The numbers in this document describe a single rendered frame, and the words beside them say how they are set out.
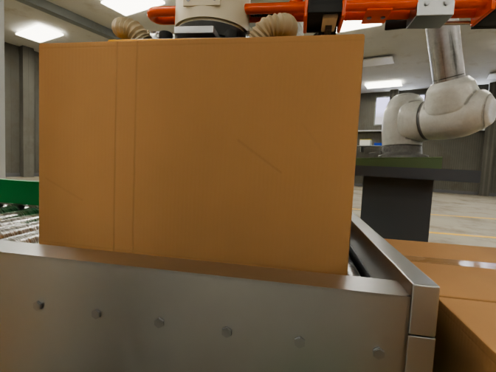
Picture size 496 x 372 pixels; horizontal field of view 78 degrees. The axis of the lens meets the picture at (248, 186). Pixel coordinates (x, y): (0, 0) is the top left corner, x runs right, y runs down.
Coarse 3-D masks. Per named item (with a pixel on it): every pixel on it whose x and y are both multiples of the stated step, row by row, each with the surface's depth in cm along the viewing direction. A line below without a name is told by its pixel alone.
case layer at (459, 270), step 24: (432, 264) 64; (456, 264) 65; (480, 264) 66; (456, 288) 52; (480, 288) 52; (456, 312) 42; (480, 312) 43; (456, 336) 41; (480, 336) 37; (456, 360) 41; (480, 360) 36
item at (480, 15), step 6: (492, 0) 58; (486, 6) 60; (492, 6) 58; (480, 12) 62; (486, 12) 60; (492, 12) 59; (474, 18) 64; (480, 18) 62; (486, 18) 62; (492, 18) 62; (474, 24) 64; (480, 24) 64; (486, 24) 64; (492, 24) 64
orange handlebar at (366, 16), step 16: (352, 0) 63; (368, 0) 63; (384, 0) 62; (400, 0) 62; (416, 0) 61; (464, 0) 60; (480, 0) 59; (160, 16) 71; (352, 16) 67; (368, 16) 65; (384, 16) 65; (400, 16) 66; (464, 16) 64
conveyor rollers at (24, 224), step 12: (0, 204) 111; (12, 204) 115; (24, 204) 111; (0, 216) 92; (12, 216) 95; (24, 216) 91; (36, 216) 94; (0, 228) 75; (12, 228) 76; (24, 228) 79; (36, 228) 82; (12, 240) 67; (24, 240) 69; (36, 240) 72; (348, 264) 60; (360, 276) 55
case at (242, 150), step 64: (64, 64) 58; (128, 64) 56; (192, 64) 54; (256, 64) 51; (320, 64) 50; (64, 128) 59; (128, 128) 57; (192, 128) 54; (256, 128) 52; (320, 128) 50; (64, 192) 60; (128, 192) 57; (192, 192) 55; (256, 192) 53; (320, 192) 51; (192, 256) 56; (256, 256) 54; (320, 256) 51
